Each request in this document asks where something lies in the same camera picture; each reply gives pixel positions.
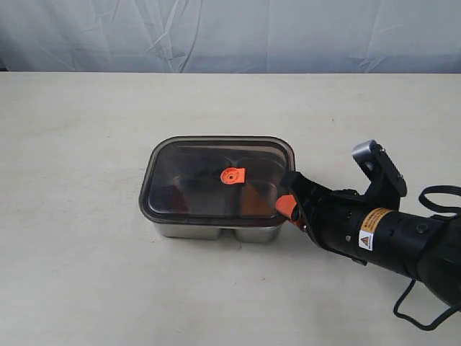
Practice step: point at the dark transparent box lid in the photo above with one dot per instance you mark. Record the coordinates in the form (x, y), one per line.
(211, 172)

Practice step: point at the stainless steel lunch box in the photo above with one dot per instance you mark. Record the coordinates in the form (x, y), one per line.
(252, 234)

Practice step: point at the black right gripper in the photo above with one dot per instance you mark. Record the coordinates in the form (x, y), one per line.
(331, 218)

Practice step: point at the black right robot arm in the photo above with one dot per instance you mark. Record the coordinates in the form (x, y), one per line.
(369, 228)

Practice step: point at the red toy sausage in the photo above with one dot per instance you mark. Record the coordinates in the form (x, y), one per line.
(171, 200)

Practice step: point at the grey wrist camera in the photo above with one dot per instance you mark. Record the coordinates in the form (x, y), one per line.
(378, 169)

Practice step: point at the grey-blue backdrop cloth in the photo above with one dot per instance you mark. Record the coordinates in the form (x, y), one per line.
(236, 37)

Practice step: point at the yellow toy cheese wedge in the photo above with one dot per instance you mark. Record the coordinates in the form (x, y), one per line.
(253, 203)

